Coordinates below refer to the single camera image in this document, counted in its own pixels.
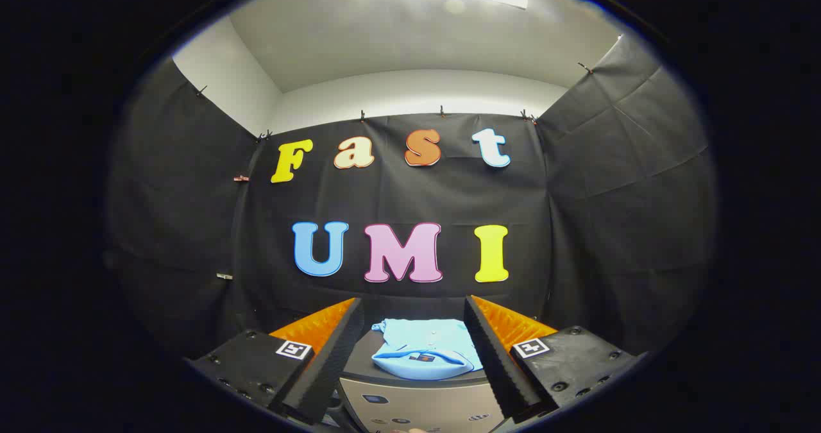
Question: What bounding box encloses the black backdrop cloth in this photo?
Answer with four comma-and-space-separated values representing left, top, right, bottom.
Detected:
106, 32, 718, 363

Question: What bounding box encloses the silver washing machine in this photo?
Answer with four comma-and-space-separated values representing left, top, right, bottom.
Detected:
337, 318, 514, 433

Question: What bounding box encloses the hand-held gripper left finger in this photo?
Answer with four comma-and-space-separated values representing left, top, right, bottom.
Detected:
186, 297, 365, 426

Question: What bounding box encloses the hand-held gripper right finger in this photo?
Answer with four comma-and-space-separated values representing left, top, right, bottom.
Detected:
463, 295, 645, 424

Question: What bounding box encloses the row of black clips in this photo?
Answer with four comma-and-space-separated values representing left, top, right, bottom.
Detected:
196, 61, 594, 142

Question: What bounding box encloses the light blue polo shirt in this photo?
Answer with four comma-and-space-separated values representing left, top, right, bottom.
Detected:
371, 318, 485, 381

